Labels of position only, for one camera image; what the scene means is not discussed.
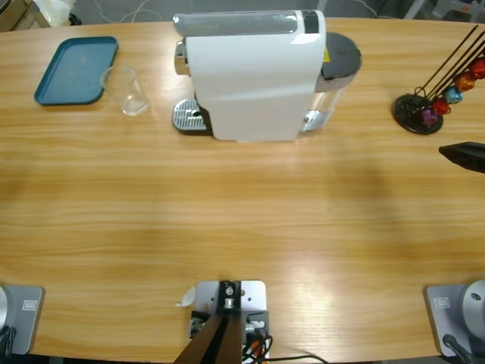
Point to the red coffee capsule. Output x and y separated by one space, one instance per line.
479 68
440 106

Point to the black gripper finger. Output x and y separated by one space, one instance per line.
470 155

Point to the cardboard box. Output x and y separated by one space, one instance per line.
19 15

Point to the black capsule holder with rods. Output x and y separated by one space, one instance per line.
407 110

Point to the orange coffee capsule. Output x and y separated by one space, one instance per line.
465 82

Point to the teal plastic tray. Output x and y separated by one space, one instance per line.
72 72

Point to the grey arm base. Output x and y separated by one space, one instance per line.
443 318
26 314

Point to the purple coffee capsule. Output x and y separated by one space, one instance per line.
429 117

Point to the blue coffee capsule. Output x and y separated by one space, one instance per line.
453 95

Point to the clear drinking glass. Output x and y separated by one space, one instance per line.
132 102

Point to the white plastic bag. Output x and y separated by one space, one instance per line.
55 11

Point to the white plastic furniture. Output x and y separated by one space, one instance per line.
443 7

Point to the white capsule coffee machine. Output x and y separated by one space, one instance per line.
257 76

